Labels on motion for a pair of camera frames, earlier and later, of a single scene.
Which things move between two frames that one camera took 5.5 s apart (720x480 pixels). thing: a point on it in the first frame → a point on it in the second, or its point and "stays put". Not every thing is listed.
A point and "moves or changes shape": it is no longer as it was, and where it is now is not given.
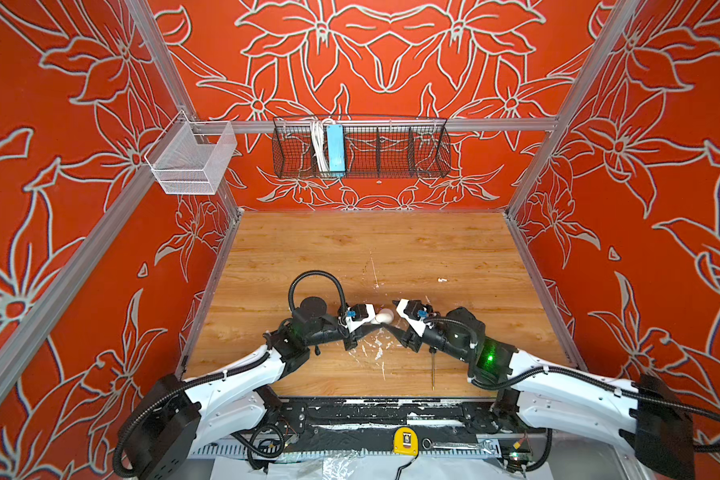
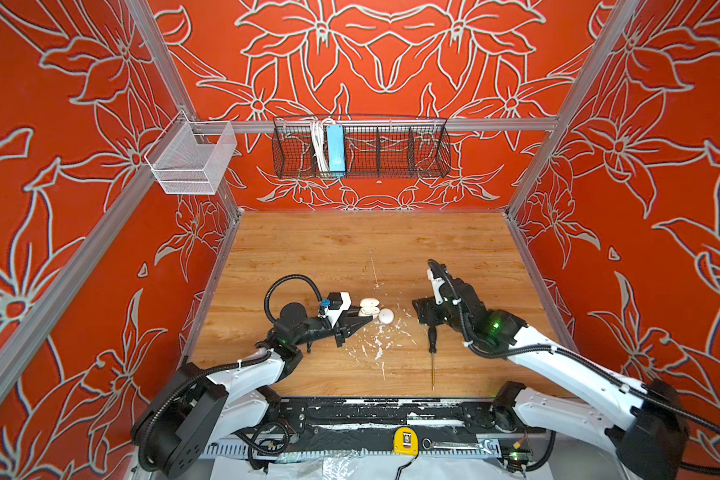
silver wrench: x=428 y=444 stays put
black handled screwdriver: x=433 y=349 stays put
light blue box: x=336 y=148 stays put
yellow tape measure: x=405 y=441 stays put
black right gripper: x=406 y=337 → x=426 y=306
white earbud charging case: x=385 y=315 moves or changes shape
